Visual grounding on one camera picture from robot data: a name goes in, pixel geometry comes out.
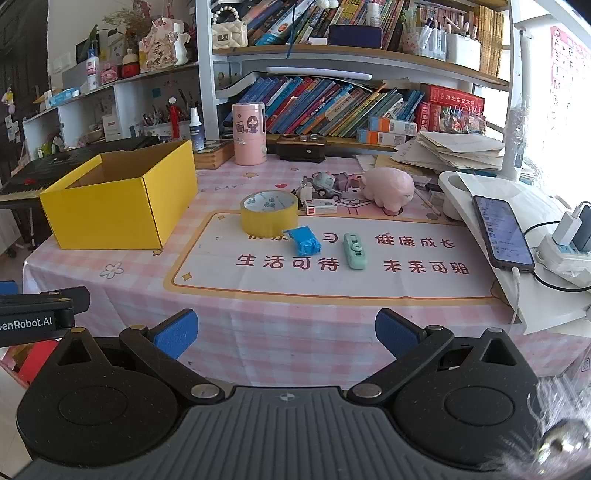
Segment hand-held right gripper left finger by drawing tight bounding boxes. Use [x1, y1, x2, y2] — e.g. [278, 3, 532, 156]
[48, 308, 226, 406]

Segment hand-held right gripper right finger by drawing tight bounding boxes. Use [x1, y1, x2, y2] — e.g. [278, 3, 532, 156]
[346, 308, 527, 403]

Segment mint green stapler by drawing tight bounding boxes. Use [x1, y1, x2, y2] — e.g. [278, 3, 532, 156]
[342, 233, 370, 270]

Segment yellow cardboard box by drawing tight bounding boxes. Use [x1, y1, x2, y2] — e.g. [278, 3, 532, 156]
[39, 139, 199, 250]

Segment small blue plastic toy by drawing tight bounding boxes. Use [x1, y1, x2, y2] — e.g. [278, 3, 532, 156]
[283, 225, 321, 257]

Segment yellow tape roll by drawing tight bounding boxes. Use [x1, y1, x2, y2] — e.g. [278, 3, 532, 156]
[240, 191, 300, 235]

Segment pink pig plush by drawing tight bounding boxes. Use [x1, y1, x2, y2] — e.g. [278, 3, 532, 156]
[359, 167, 415, 217]

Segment white eraser box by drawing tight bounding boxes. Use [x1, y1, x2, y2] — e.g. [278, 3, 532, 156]
[302, 198, 338, 216]

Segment grey toy car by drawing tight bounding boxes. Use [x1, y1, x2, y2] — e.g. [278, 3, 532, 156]
[310, 172, 345, 199]

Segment red bag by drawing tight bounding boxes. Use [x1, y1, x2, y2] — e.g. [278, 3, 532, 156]
[0, 344, 52, 387]

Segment black keyboard piano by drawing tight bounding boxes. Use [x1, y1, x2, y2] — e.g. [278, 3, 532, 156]
[0, 136, 160, 205]

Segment pencil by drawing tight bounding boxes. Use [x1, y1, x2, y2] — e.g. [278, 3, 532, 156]
[417, 188, 443, 216]

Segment black smartphone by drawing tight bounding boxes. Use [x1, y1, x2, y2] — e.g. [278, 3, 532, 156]
[472, 195, 536, 271]

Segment large white paper sheet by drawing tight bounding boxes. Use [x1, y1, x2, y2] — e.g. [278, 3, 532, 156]
[455, 173, 591, 336]

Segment tan notebook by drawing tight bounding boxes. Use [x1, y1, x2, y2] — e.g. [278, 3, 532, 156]
[355, 154, 445, 182]

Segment white box with red label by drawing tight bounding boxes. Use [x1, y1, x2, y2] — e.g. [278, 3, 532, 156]
[102, 113, 125, 142]

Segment wooden chessboard box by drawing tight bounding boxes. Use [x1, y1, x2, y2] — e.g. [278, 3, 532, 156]
[193, 140, 235, 169]

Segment grey fuzzy cloth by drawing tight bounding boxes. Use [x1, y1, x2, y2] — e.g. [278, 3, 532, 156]
[534, 367, 591, 480]

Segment stack of paper envelopes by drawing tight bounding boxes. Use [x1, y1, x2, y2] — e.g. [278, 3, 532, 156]
[390, 130, 507, 174]

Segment white pen cup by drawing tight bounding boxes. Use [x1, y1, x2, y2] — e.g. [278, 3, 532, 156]
[141, 104, 190, 140]

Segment orange white blue box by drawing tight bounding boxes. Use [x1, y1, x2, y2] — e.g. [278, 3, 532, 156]
[357, 129, 408, 147]
[369, 116, 419, 135]

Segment blue tissue pack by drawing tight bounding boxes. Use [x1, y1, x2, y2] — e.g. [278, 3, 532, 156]
[48, 89, 82, 108]

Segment white charger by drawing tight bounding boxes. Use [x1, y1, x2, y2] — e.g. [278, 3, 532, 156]
[553, 205, 583, 245]

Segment white cube shelf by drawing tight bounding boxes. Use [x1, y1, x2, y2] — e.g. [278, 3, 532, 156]
[22, 62, 200, 149]

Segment white spray bottle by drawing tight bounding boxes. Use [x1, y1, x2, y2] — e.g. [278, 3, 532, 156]
[188, 106, 206, 151]

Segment black and brown case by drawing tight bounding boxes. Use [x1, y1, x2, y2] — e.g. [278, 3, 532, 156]
[276, 135, 327, 164]

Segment pink cylinder canister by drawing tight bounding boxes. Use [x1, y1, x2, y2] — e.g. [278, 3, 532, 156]
[232, 102, 267, 166]

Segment dark grey charger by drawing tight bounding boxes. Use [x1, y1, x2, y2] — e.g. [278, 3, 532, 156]
[570, 210, 591, 253]

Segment white lotion bottle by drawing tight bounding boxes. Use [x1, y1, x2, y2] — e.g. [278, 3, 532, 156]
[86, 41, 100, 91]

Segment dark wooden door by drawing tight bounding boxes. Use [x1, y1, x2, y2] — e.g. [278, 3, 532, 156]
[0, 0, 49, 139]

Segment red boxed books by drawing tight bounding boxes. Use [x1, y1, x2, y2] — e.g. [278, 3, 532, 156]
[417, 84, 486, 136]

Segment row of colourful slanted books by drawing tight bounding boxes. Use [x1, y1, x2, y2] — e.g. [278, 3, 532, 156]
[222, 76, 426, 139]

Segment red round doll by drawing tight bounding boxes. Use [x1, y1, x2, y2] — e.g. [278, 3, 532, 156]
[121, 48, 141, 79]

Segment white desk bookshelf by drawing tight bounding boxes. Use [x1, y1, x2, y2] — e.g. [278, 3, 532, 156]
[196, 0, 514, 154]

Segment dried flower bunch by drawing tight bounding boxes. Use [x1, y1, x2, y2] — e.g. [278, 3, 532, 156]
[104, 4, 154, 38]

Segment white pen holder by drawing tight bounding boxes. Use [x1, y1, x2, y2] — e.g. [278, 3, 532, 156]
[445, 21, 482, 71]

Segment pink pen holder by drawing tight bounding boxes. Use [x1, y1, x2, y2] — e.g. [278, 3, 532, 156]
[401, 14, 447, 62]

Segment dark blue case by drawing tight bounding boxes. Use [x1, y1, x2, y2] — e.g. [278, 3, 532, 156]
[329, 24, 384, 49]

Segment row of yellow books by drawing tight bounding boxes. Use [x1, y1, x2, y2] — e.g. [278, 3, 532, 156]
[478, 4, 507, 77]

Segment white quilted pearl handbag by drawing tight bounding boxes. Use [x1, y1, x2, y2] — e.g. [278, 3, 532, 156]
[211, 4, 249, 49]

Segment row of upright shelf books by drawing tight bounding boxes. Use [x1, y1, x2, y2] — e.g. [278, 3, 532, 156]
[240, 0, 416, 49]

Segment white charging cable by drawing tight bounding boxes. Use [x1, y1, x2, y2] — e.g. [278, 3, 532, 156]
[510, 268, 523, 326]

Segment alphabet wall poster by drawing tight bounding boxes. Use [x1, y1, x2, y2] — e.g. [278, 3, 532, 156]
[549, 25, 591, 155]

